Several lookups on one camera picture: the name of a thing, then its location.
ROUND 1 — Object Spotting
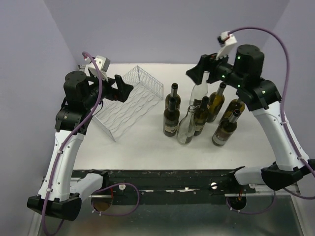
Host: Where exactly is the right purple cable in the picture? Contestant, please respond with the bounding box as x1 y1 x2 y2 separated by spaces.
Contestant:
227 26 315 200

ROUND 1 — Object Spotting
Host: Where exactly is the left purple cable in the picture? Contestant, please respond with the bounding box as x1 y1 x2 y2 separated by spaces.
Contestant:
41 51 104 236

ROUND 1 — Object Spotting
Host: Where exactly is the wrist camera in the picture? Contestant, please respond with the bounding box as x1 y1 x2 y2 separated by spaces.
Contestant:
216 31 237 59
84 56 111 82

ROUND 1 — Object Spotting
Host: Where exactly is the short clear glass bottle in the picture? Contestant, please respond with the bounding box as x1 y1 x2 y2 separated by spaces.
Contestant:
177 105 196 145

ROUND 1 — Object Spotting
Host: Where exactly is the dark centre wine bottle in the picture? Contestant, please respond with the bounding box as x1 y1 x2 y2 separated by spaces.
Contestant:
194 96 210 136

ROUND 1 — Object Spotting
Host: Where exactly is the tall clear glass bottle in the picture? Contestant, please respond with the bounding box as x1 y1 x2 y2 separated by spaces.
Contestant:
189 71 209 107

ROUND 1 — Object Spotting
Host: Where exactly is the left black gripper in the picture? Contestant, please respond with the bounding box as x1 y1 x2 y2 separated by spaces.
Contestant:
83 71 134 109

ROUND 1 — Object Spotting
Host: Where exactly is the far right green bottle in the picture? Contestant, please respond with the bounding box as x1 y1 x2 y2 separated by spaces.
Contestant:
220 98 246 122

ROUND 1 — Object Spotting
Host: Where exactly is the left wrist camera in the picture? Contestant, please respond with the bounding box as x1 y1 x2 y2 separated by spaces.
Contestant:
84 56 111 82

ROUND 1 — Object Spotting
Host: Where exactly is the purple cable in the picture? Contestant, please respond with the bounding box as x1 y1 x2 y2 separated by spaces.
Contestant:
227 26 315 200
41 51 104 236

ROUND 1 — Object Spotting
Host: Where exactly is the aluminium frame rail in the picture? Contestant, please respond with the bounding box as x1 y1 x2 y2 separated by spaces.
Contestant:
220 184 300 197

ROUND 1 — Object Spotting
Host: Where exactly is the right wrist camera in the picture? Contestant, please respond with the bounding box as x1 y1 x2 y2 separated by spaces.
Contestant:
216 31 237 59

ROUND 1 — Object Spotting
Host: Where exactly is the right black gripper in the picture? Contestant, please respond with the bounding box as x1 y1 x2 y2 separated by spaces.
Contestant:
189 47 248 89

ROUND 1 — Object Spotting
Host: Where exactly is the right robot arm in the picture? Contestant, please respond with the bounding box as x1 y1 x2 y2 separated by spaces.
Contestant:
186 44 315 193

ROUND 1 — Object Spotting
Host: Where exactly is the olive green wine bottle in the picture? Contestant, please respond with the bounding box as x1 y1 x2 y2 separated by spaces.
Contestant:
206 82 226 123

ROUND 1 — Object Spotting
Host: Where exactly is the dark green wine bottle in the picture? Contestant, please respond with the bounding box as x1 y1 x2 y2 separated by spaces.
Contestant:
165 83 181 109

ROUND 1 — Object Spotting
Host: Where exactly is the white wire wine rack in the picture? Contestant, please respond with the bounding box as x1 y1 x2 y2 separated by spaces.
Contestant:
93 65 164 142

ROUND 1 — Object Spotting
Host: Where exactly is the dark labelled wine bottle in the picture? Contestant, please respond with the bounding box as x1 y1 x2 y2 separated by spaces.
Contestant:
163 98 180 137

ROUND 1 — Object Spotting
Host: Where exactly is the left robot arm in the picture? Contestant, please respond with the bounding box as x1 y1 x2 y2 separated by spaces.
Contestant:
27 71 133 221

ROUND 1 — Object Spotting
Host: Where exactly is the front right dark bottle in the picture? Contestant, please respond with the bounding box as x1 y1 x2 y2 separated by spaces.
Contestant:
212 109 241 147

